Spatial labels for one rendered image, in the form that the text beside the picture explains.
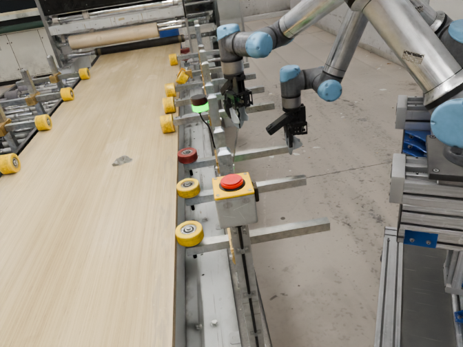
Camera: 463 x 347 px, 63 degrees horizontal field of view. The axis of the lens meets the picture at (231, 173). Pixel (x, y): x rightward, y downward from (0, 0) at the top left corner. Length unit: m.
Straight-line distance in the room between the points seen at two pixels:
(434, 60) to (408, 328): 1.13
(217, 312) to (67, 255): 0.48
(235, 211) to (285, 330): 1.34
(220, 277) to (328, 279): 0.94
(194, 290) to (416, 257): 1.14
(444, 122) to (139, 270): 0.80
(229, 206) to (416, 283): 1.38
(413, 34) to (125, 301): 0.88
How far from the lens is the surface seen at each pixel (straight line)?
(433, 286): 1.93
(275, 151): 1.56
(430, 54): 0.93
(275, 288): 2.12
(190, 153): 1.52
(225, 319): 1.23
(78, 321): 0.98
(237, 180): 0.66
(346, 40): 1.33
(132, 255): 1.09
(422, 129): 1.60
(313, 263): 2.24
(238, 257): 0.76
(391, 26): 0.94
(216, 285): 1.32
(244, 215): 0.67
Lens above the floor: 1.58
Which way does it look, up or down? 31 degrees down
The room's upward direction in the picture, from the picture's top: 9 degrees counter-clockwise
